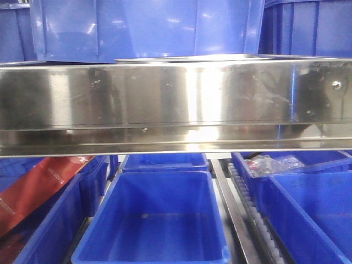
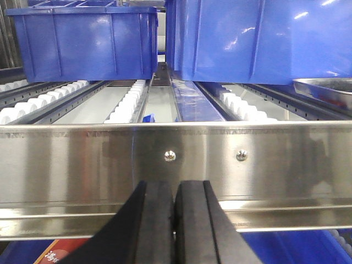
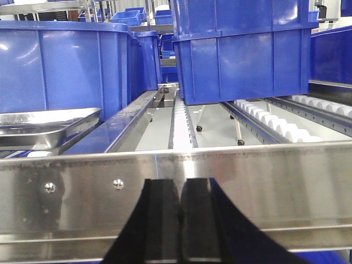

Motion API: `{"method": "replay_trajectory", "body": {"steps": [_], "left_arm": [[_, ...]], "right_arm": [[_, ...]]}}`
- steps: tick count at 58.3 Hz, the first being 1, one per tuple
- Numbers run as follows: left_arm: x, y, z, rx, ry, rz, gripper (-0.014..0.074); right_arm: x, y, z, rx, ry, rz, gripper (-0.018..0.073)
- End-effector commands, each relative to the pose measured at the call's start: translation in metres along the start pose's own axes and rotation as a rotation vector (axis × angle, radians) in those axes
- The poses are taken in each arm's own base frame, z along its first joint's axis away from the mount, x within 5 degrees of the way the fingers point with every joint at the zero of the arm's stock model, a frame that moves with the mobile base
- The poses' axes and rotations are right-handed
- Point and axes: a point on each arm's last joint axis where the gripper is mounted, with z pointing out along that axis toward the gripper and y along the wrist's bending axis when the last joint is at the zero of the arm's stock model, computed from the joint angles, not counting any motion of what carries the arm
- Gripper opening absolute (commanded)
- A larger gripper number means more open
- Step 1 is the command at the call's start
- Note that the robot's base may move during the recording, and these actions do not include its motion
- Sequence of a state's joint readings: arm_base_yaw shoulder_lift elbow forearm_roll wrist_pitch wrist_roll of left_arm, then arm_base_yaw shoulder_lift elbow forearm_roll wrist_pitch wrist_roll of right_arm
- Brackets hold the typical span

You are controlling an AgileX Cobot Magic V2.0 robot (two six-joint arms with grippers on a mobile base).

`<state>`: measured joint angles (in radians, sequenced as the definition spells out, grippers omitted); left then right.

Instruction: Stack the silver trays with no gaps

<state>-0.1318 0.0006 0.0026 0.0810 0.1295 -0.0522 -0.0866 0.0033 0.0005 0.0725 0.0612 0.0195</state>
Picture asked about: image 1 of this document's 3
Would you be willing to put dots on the blue lower centre back bin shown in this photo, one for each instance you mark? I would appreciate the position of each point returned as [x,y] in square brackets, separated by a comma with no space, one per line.
[165,162]

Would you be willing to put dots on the blue bin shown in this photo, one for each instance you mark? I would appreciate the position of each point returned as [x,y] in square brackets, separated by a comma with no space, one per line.
[46,235]
[103,31]
[311,214]
[165,162]
[156,217]
[314,161]
[17,43]

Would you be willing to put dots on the stainless steel shelf beam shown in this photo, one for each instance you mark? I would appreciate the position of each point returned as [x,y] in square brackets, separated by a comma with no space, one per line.
[175,105]

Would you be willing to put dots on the clear plastic bag of parts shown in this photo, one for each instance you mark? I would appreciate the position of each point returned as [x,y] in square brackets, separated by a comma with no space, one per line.
[263,165]

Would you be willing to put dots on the blue lower centre front bin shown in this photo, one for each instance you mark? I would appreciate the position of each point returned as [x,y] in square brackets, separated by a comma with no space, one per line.
[156,217]

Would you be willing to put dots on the blue lower right back bin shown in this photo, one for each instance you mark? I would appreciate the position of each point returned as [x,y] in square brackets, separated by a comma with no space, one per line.
[314,161]

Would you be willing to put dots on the blue upper centre bin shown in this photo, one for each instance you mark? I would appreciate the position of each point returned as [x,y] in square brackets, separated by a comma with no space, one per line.
[103,31]

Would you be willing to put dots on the blue lower right front bin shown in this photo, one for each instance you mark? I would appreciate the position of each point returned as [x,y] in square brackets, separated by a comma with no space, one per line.
[311,214]

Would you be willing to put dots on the red cardboard package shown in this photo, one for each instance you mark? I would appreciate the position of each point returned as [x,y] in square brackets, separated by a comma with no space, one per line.
[36,187]

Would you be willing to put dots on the blue lower left bin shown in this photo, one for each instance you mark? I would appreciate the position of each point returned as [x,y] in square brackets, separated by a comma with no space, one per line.
[46,235]

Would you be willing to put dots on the blue upper right crate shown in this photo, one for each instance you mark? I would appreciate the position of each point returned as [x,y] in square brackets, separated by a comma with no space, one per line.
[306,28]

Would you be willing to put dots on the blue upper left bin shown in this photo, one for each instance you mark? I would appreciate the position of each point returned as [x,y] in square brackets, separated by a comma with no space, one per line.
[17,43]

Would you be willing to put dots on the steel divider rail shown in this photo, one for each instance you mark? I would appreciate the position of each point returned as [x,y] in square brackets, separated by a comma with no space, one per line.
[243,245]

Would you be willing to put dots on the white roller track rail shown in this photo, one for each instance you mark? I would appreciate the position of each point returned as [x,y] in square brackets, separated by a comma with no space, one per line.
[258,227]

